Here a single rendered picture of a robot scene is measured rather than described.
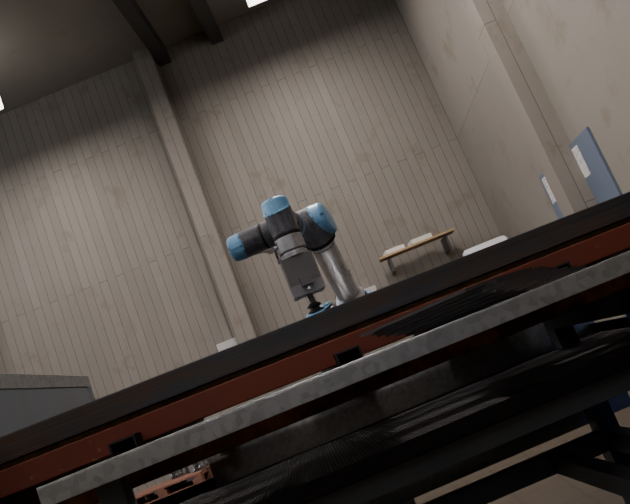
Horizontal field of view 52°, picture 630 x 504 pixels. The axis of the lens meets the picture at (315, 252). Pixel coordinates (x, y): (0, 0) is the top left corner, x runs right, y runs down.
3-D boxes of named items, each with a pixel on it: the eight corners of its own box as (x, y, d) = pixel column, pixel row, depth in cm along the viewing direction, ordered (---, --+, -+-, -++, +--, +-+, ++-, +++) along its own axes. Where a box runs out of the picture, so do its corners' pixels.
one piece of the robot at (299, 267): (273, 245, 162) (296, 306, 159) (306, 233, 163) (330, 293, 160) (273, 253, 171) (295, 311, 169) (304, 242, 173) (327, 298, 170)
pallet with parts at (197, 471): (221, 470, 924) (213, 447, 929) (206, 481, 842) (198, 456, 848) (144, 500, 926) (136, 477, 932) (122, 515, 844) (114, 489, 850)
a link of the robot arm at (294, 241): (301, 229, 166) (271, 240, 164) (308, 245, 165) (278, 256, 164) (300, 236, 173) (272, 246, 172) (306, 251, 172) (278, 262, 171)
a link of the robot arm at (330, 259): (342, 319, 250) (281, 210, 221) (378, 305, 248) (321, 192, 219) (347, 340, 240) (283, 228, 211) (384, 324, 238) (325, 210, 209)
